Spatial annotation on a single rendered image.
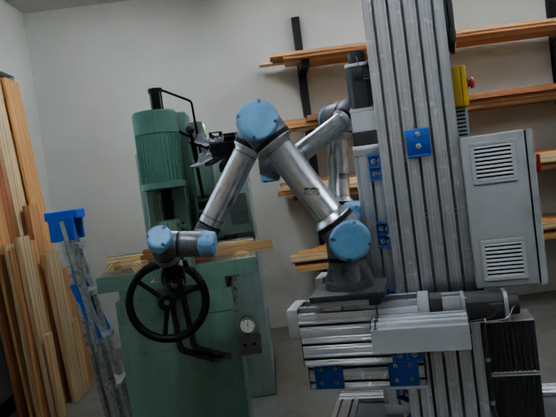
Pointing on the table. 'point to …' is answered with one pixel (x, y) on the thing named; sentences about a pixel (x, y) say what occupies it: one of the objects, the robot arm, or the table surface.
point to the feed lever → (197, 170)
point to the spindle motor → (159, 150)
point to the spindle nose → (166, 204)
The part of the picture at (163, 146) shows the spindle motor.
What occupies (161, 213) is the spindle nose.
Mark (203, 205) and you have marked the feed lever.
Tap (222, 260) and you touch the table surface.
